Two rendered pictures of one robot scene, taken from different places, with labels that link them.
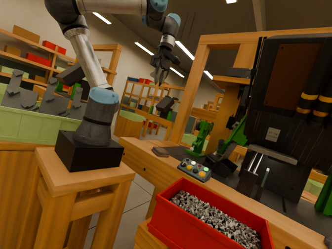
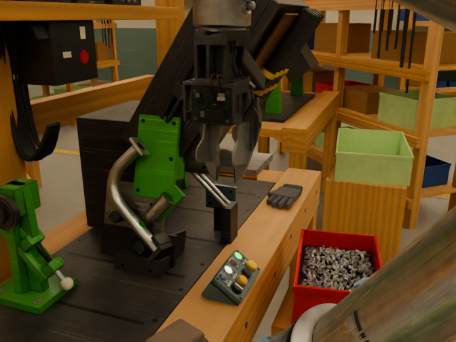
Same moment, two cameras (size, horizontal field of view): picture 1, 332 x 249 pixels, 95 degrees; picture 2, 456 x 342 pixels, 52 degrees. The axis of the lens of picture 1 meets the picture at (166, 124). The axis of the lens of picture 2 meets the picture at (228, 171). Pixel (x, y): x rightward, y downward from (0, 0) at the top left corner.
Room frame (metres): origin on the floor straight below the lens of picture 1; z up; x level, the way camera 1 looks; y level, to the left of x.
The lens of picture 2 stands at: (1.01, 0.73, 1.51)
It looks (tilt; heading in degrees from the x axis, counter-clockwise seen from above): 18 degrees down; 255
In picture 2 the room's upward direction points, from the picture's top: straight up
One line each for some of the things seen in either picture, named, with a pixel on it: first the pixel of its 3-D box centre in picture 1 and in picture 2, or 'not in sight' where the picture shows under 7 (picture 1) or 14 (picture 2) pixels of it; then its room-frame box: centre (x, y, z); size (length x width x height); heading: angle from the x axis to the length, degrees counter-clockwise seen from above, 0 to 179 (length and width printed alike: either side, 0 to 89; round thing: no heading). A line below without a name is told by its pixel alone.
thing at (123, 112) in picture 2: (274, 159); (134, 163); (0.92, -0.70, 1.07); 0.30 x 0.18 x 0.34; 54
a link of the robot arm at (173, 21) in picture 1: (171, 27); not in sight; (0.85, 0.12, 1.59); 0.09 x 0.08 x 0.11; 104
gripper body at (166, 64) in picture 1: (162, 57); (220, 77); (0.85, 0.12, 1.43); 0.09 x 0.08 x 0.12; 54
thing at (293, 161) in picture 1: (271, 152); (199, 159); (0.75, -0.54, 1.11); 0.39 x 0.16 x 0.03; 144
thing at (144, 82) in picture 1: (141, 103); not in sight; (7.10, 1.39, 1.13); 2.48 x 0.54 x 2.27; 55
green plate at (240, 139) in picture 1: (243, 132); (162, 153); (0.87, -0.43, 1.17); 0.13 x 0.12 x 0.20; 54
